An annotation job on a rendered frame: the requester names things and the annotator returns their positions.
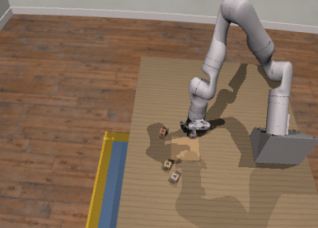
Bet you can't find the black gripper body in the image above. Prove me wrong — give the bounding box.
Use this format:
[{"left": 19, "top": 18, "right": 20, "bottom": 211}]
[{"left": 186, "top": 116, "right": 192, "bottom": 126}]

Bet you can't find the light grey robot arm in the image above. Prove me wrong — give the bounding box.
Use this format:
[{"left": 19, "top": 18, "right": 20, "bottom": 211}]
[{"left": 188, "top": 0, "right": 293, "bottom": 136}]

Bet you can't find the tan square mat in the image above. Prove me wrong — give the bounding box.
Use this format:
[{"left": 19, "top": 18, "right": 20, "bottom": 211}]
[{"left": 171, "top": 136, "right": 200, "bottom": 161}]

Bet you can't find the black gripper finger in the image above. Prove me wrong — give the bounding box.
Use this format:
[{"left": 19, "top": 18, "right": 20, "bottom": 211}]
[
  {"left": 180, "top": 122, "right": 192, "bottom": 137},
  {"left": 196, "top": 130, "right": 206, "bottom": 137}
]

